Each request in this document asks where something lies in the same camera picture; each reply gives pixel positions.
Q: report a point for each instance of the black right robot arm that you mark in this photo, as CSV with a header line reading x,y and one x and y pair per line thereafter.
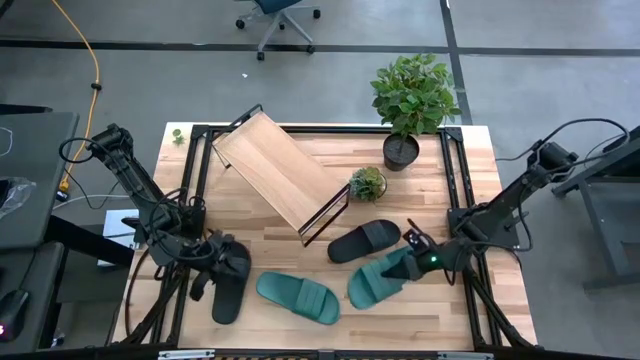
x,y
505,200

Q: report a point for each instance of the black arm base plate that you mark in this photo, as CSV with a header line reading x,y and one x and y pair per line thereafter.
x,y
129,220
505,240

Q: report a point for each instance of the dark grey desk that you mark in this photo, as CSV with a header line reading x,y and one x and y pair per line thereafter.
x,y
602,240

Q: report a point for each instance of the office chair base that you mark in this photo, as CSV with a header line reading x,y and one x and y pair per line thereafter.
x,y
274,4

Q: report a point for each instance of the black computer mouse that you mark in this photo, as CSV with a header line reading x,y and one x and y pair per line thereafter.
x,y
12,312

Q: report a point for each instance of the clear plastic bag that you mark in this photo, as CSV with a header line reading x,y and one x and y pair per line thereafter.
x,y
15,195

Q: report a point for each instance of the wooden shelf with black frame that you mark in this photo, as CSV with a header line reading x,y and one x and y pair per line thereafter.
x,y
280,165

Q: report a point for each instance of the small green leaf sprig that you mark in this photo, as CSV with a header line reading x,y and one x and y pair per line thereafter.
x,y
177,137

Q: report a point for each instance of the black desk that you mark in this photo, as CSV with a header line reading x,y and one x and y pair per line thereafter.
x,y
40,280
35,175

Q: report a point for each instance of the black rubber slipper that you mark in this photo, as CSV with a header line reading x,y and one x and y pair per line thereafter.
x,y
230,305
360,242

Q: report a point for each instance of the black aluminium table frame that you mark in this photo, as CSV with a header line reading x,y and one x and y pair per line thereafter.
x,y
350,129

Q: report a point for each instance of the white flat box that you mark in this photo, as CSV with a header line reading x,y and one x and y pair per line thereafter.
x,y
112,225

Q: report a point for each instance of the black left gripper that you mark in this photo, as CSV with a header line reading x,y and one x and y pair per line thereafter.
x,y
222,257

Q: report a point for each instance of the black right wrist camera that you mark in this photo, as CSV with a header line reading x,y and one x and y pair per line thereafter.
x,y
412,239

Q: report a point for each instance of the silver aluminium bracket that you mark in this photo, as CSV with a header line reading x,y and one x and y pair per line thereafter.
x,y
465,356
185,355

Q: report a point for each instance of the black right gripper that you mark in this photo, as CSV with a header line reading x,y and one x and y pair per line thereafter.
x,y
417,265

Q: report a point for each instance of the tall leafy potted plant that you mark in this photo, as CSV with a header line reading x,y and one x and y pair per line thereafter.
x,y
412,95

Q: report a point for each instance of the green rubber slipper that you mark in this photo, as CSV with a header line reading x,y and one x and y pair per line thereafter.
x,y
295,297
367,290

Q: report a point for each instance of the small potted succulent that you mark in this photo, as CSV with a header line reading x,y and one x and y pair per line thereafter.
x,y
367,184

